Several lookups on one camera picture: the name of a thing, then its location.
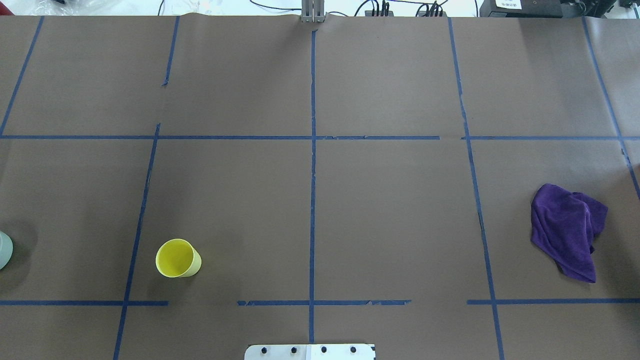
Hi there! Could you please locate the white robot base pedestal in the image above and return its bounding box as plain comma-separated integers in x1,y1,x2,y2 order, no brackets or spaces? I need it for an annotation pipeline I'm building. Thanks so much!
244,343,377,360

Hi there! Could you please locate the mint green bowl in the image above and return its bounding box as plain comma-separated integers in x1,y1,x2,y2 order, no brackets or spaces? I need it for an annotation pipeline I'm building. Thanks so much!
0,231,14,270

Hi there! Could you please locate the aluminium frame post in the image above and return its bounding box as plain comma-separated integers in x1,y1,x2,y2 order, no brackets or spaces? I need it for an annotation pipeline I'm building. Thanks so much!
301,0,327,23

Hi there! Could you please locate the black computer box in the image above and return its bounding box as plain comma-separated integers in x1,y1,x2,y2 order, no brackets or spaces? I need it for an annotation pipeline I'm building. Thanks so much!
478,0,577,19

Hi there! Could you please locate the yellow plastic cup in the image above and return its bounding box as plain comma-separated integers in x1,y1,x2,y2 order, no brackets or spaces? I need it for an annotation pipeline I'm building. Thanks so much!
155,238,202,278

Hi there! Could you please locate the purple microfiber cloth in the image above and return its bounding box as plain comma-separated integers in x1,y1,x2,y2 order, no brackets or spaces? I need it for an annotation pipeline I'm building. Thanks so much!
530,183,609,284

